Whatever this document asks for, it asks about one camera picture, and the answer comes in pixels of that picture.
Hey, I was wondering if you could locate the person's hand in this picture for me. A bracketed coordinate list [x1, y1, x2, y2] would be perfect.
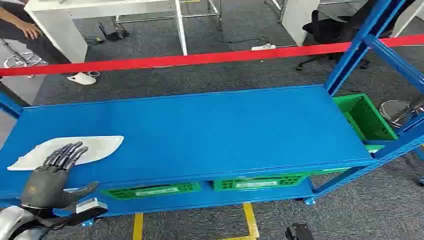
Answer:
[20, 22, 43, 41]

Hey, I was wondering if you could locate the black floor cable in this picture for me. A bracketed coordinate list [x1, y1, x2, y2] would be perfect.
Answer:
[211, 33, 271, 46]

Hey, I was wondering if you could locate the white slanted panel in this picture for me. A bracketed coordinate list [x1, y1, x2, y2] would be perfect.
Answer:
[390, 0, 424, 38]

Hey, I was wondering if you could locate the black office chair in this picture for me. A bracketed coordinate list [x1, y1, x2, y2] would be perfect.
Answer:
[295, 0, 416, 71]

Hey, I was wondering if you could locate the silver chair base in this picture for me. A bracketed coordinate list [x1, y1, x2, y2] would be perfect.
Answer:
[3, 51, 49, 79]

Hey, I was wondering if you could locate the steel frame table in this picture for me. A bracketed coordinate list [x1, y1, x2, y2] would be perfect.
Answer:
[114, 0, 223, 31]

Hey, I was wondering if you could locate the green plastic crate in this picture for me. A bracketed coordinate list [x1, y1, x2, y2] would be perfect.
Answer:
[332, 93, 398, 143]
[100, 181, 202, 201]
[211, 173, 309, 192]

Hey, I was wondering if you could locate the white desk side panel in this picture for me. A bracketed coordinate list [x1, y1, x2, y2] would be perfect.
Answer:
[281, 0, 321, 47]

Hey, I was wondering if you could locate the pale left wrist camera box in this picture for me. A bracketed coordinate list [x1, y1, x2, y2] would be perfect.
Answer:
[75, 197, 109, 217]

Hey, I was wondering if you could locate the blue steel shelf rack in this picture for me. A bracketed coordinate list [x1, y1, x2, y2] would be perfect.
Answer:
[0, 0, 424, 229]

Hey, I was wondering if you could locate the red barrier tape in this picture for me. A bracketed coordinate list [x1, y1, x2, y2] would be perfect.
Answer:
[0, 34, 424, 78]

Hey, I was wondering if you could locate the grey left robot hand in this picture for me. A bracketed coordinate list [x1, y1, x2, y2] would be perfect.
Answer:
[19, 141, 100, 213]

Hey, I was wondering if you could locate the black right robot foot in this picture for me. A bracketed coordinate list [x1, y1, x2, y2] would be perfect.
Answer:
[285, 222, 314, 240]

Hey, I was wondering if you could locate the white power strip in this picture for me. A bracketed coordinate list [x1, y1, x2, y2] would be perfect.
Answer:
[251, 43, 277, 52]

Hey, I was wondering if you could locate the white curved metal plate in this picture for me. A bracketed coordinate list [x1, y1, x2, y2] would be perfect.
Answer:
[7, 135, 125, 172]

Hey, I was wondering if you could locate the round metal stool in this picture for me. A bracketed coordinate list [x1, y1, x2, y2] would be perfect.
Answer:
[379, 98, 424, 129]

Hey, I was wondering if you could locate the white desk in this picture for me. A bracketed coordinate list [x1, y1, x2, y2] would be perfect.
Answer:
[24, 0, 189, 64]

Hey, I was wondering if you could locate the person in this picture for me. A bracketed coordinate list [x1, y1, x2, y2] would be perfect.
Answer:
[0, 0, 98, 86]

